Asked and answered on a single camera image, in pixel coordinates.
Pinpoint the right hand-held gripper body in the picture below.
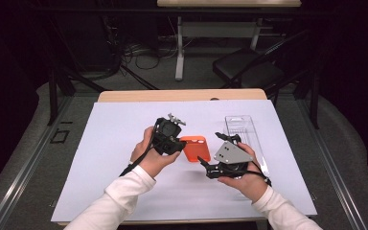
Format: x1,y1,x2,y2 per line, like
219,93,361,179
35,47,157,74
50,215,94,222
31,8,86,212
214,140,253,179

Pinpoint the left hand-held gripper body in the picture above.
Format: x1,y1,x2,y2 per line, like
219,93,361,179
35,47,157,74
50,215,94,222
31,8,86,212
152,113,187,156

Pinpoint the orange phone case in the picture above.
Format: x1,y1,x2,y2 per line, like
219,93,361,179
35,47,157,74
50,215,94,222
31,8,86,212
179,135,212,163

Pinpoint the clear plastic tray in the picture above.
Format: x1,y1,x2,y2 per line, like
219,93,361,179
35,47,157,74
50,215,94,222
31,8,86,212
224,114,270,176

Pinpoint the person's left hand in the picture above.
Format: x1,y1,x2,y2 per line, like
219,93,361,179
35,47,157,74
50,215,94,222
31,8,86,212
129,126,181,178

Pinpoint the person's right hand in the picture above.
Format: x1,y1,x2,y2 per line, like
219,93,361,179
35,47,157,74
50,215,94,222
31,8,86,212
218,142,269,204

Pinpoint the black chair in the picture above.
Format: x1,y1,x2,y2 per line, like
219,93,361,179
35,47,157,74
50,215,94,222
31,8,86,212
212,30,311,97

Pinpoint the desk with white legs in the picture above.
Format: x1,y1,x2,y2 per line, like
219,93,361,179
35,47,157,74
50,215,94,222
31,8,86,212
156,0,302,81

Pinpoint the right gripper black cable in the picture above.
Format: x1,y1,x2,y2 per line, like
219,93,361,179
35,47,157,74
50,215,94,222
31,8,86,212
233,169,272,187

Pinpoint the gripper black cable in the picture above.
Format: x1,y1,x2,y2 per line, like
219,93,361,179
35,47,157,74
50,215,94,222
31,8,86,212
119,126,159,177
233,169,272,187

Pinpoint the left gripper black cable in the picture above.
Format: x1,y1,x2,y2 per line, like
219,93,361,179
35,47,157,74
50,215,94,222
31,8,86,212
119,126,159,177

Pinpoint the bundle of floor cables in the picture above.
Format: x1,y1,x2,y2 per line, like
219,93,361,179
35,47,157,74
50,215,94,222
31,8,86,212
102,15,180,80

